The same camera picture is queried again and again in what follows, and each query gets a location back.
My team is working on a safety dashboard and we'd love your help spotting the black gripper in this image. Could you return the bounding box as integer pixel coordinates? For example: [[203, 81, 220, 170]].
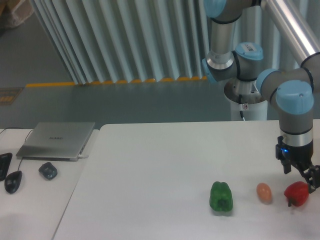
[[275, 136, 320, 194]]

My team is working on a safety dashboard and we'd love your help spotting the red bell pepper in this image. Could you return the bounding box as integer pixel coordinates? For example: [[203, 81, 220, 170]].
[[284, 181, 309, 207]]

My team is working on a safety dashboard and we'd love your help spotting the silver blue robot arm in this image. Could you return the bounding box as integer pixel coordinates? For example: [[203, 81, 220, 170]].
[[202, 0, 320, 193]]

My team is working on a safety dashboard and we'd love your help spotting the green bell pepper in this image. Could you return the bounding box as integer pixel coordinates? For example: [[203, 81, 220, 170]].
[[209, 181, 233, 212]]

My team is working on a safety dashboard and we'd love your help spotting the brown egg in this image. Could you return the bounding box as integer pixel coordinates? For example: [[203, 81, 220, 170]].
[[256, 182, 272, 203]]

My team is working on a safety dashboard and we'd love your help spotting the white corrugated partition screen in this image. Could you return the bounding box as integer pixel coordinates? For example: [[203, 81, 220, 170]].
[[29, 0, 320, 85]]

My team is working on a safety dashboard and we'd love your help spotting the silver closed laptop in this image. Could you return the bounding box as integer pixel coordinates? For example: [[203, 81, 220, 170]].
[[16, 122, 95, 161]]

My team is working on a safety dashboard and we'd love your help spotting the dark grey earbud case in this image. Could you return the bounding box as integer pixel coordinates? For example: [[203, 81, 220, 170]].
[[38, 162, 58, 181]]

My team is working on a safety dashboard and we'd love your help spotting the black computer mouse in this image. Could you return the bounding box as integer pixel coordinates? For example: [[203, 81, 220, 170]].
[[4, 170, 23, 194]]

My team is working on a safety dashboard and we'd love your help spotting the black keyboard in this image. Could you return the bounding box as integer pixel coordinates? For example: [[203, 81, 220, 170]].
[[0, 152, 13, 182]]

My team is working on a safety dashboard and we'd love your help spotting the brown cardboard box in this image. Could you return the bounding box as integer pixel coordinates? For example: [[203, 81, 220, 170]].
[[0, 0, 34, 30]]

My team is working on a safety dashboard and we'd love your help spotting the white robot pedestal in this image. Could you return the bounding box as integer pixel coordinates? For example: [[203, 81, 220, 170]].
[[228, 100, 268, 121]]

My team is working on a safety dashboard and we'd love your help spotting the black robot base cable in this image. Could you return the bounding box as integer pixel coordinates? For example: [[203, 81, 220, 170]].
[[237, 94, 246, 122]]

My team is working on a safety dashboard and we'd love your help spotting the black mouse cable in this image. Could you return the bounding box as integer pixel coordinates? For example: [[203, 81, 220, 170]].
[[0, 127, 35, 173]]

